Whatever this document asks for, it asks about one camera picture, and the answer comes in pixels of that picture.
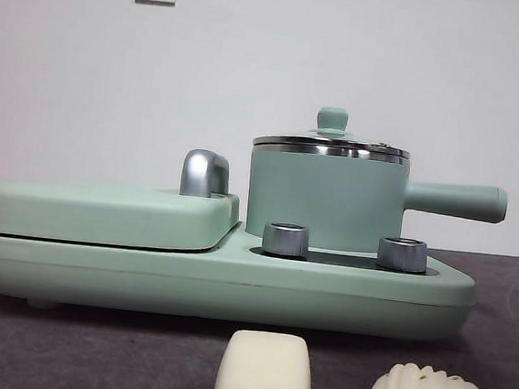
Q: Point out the silver control knob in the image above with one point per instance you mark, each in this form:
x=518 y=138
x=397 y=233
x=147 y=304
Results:
x=285 y=240
x=401 y=254

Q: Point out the smooth white rectangular bun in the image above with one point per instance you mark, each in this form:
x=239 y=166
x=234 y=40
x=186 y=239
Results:
x=265 y=374

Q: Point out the green breakfast maker base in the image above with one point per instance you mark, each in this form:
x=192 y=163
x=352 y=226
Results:
x=214 y=286

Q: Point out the glass pot lid green knob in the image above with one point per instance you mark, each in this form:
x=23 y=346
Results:
x=332 y=119

